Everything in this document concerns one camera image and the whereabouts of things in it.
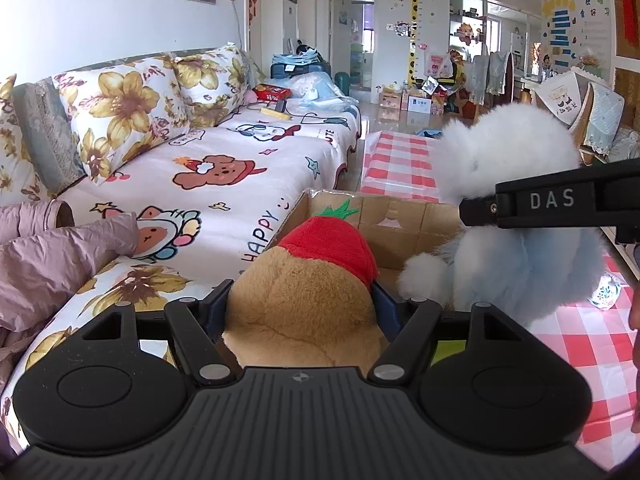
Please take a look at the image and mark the red white checkered tablecloth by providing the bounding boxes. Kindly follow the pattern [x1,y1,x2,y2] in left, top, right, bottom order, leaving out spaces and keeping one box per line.
[360,130,640,456]

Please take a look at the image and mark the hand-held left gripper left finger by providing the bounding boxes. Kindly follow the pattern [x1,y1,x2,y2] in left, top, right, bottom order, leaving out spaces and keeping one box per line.
[77,280,241,386]

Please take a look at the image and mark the white and blue fluffy toy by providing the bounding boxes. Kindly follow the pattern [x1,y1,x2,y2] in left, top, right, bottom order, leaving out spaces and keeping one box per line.
[397,102,608,333]

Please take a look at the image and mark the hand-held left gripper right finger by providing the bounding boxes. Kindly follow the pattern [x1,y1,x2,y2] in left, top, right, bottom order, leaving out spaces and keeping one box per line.
[367,280,533,386]

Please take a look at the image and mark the plastic wrapped blue bedding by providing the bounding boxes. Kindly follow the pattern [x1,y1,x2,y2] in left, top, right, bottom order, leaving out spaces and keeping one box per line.
[285,72,351,111]

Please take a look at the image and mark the giraffe wall sticker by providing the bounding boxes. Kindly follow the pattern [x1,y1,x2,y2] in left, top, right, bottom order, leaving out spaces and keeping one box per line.
[405,0,426,88]

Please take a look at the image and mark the yellow floral cushion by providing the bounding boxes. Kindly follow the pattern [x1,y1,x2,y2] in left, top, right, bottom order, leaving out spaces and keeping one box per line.
[0,75,46,206]
[52,57,193,186]
[172,45,251,128]

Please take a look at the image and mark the red flat box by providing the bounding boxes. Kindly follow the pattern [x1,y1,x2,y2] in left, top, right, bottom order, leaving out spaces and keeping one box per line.
[252,84,292,103]

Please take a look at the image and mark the floral fabric pouch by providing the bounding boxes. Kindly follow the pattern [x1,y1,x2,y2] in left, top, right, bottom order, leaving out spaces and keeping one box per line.
[587,272,622,312]

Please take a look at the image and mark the cartoon print sofa cover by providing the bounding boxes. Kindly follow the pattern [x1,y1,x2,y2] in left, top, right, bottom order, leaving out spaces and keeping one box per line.
[0,102,363,441]

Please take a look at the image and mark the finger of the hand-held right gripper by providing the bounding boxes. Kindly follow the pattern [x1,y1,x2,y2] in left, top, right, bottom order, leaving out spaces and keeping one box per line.
[459,160,640,246]

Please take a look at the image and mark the pink padded jacket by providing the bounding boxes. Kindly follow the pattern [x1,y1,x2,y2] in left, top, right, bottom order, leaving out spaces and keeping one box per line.
[0,200,141,361]

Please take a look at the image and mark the blue lace chair cover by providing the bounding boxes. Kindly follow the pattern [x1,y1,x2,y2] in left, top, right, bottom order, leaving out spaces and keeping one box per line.
[582,82,628,156]

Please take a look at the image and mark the yellow-green scouring sponge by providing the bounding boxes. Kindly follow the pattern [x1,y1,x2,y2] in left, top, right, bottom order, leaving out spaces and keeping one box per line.
[432,339,468,367]

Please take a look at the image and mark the dark suitcase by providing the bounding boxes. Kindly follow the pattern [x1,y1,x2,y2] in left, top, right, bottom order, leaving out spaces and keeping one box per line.
[270,52,333,78]

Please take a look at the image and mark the white printed cover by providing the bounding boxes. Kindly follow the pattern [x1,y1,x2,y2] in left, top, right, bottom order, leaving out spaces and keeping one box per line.
[534,70,593,128]

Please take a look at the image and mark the brown plush with red hat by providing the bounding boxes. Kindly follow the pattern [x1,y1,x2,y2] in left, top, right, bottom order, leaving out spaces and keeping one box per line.
[221,200,388,368]

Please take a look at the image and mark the sofa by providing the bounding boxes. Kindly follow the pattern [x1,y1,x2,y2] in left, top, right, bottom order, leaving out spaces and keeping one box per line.
[0,45,363,456]

